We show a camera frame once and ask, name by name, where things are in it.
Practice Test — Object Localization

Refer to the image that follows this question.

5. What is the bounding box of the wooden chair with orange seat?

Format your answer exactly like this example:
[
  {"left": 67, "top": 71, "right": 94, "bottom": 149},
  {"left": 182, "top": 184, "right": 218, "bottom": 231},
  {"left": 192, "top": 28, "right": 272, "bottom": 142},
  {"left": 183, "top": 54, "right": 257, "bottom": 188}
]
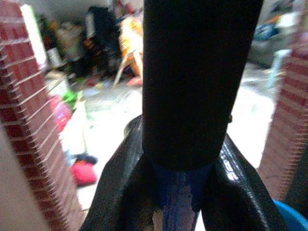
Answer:
[{"left": 113, "top": 15, "right": 145, "bottom": 88}]

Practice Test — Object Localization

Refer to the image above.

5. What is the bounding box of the pink ball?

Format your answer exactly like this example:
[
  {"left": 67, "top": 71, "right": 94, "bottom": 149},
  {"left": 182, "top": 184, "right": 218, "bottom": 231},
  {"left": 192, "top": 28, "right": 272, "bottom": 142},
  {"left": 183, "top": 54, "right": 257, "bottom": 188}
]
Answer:
[{"left": 50, "top": 95, "right": 73, "bottom": 132}]

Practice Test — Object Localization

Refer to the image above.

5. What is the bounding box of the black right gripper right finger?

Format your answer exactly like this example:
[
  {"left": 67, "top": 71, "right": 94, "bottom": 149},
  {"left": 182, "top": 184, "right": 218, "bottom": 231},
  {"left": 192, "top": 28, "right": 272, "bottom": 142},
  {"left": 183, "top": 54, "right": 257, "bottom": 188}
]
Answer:
[{"left": 201, "top": 133, "right": 291, "bottom": 231}]

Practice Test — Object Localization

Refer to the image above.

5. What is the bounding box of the dark blue soft item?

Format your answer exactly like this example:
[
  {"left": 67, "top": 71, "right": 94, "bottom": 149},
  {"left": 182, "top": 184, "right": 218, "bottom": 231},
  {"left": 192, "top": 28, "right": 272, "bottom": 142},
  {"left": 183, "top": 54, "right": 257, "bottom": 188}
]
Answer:
[{"left": 73, "top": 154, "right": 99, "bottom": 165}]

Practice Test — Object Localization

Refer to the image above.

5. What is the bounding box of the green toy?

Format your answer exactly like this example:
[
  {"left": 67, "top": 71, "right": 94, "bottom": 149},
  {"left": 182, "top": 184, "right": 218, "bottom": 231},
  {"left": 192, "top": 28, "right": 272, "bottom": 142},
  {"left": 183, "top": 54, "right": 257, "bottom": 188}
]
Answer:
[{"left": 62, "top": 89, "right": 84, "bottom": 113}]

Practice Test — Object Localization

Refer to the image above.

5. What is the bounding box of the blue plastic bucket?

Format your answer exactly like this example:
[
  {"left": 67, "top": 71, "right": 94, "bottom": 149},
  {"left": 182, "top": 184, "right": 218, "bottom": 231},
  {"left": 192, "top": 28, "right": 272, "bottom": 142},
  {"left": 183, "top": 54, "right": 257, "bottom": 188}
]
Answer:
[{"left": 271, "top": 198, "right": 308, "bottom": 231}]

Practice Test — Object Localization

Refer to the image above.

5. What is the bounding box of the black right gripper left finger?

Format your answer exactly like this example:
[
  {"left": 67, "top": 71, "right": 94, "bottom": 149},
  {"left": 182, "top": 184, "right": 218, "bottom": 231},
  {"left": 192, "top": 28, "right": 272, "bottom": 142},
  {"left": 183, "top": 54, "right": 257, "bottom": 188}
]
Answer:
[{"left": 81, "top": 115, "right": 156, "bottom": 231}]

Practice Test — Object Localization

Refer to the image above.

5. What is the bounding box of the bright pink cushion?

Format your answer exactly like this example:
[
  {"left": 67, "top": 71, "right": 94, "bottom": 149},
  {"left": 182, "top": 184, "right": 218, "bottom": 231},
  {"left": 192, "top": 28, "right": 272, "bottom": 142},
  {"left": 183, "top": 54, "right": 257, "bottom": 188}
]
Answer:
[{"left": 70, "top": 160, "right": 99, "bottom": 186}]

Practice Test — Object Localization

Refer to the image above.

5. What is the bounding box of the blue-handled broom with green bristles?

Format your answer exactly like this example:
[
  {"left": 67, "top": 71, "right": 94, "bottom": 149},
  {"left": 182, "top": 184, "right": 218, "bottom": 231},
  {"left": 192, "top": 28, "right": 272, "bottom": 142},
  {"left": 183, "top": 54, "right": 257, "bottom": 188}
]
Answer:
[{"left": 141, "top": 0, "right": 265, "bottom": 231}]

